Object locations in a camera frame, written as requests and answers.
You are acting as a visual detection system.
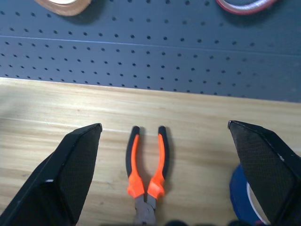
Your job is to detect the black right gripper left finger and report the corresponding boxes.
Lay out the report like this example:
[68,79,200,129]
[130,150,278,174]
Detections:
[0,122,103,226]

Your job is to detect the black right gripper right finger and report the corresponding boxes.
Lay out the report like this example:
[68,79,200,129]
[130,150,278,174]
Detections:
[227,120,301,226]

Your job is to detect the grey pegboard panel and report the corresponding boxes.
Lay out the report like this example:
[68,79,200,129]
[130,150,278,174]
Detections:
[0,0,301,104]

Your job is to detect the blue tape roll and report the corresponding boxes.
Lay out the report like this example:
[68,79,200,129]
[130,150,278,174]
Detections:
[229,164,271,226]

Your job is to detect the orange and black pliers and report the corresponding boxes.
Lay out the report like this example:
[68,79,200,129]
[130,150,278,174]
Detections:
[125,126,170,226]

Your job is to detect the brown tape roll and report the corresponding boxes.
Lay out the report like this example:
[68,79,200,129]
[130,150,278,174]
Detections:
[34,0,92,17]

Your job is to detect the red tape roll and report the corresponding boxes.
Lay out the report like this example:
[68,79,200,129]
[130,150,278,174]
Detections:
[215,0,279,16]

